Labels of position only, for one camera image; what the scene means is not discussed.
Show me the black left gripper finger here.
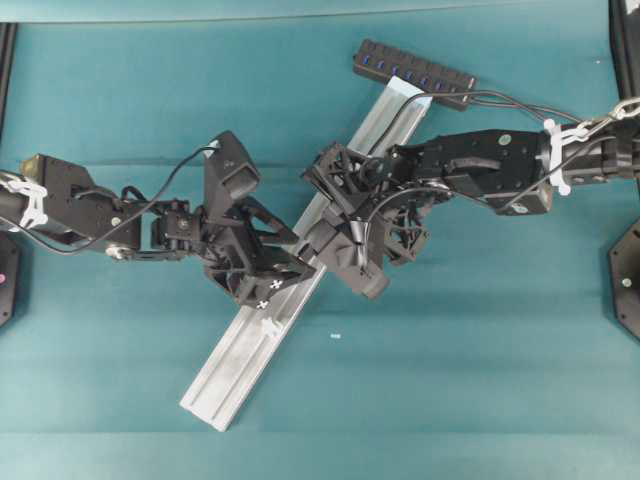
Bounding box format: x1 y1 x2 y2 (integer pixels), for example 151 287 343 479
204 246 316 307
224 196 298 250

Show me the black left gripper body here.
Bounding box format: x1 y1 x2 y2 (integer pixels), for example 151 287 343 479
149 199 235 265

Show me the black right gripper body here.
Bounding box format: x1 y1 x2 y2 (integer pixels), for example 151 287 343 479
359 144 450 210

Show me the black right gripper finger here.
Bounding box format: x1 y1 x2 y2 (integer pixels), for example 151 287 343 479
301 143 380 215
382 204 430 266

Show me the black USB cable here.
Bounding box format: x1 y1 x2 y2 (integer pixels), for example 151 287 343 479
344 89 556 156

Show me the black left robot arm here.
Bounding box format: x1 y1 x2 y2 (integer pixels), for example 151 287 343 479
1 151 315 309

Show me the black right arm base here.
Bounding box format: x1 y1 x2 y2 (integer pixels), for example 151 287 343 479
608 220 640 339

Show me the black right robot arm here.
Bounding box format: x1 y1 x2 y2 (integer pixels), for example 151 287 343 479
304 111 639 272

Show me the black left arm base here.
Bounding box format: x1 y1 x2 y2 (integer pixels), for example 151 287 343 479
0 231 22 326

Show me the black USB hub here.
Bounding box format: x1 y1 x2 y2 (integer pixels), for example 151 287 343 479
352 39 477 111

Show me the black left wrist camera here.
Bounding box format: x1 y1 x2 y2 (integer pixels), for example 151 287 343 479
203 130 260 223

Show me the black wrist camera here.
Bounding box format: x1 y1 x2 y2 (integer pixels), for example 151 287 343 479
203 130 260 223
296 205 390 299

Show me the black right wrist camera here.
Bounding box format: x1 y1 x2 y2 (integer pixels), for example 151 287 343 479
296 205 390 299

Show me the black hub power cable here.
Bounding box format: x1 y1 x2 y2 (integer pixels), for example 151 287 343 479
464 97 586 126

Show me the aluminium extrusion rail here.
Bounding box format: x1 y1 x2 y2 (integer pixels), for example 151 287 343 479
180 78 432 432

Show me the black metal frame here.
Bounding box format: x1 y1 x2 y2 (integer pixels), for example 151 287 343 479
609 0 639 99

